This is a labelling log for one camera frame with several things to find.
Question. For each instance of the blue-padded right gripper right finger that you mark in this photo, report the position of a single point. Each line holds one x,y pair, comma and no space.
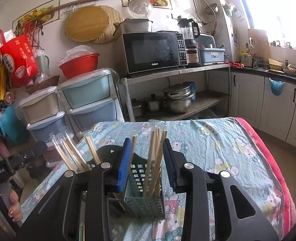
236,215

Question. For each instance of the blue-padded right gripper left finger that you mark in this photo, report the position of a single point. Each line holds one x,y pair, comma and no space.
57,215

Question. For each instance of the dark green utensil caddy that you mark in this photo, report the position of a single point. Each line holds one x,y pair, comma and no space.
137,185

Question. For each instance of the thin chopsticks pack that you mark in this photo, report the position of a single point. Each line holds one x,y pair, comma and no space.
62,152
74,153

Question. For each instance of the thin bamboo chopsticks bundle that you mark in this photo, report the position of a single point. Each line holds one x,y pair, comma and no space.
158,139

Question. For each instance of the metal kitchen shelf rack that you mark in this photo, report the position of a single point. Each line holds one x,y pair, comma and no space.
200,102

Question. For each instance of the teal bucket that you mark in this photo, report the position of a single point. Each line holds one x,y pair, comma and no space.
12,129

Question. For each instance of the cartoon print teal tablecloth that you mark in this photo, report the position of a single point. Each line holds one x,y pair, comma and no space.
214,145

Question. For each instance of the left pastel drawer tower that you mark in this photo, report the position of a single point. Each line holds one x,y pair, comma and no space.
44,114

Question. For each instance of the pastel drawer tower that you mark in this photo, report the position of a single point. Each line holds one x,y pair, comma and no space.
44,114
91,98

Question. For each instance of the right pastel drawer tower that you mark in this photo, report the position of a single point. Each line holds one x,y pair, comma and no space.
91,98

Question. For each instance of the red shopping bag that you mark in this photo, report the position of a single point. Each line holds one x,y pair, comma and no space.
18,57

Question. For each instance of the stainless steel pots stack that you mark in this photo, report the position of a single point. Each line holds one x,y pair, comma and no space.
177,98

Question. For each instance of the small steel pot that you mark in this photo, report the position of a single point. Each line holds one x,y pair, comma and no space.
154,102

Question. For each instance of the red plastic basin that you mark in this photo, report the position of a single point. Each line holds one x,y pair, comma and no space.
80,65

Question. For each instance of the blue hanging bin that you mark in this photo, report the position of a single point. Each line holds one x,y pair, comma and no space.
276,86

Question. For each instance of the light blue dish bin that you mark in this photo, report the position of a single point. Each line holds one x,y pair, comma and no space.
210,56

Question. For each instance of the round wooden board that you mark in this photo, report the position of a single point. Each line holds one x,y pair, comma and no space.
86,24

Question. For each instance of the black microwave oven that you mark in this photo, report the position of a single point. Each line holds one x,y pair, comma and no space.
139,52

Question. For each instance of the long wooden rolling pin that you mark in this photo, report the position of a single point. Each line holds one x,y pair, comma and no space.
62,6

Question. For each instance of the black blender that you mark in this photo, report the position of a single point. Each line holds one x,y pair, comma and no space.
190,30

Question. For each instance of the woven round mat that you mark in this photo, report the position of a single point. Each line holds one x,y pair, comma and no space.
114,17

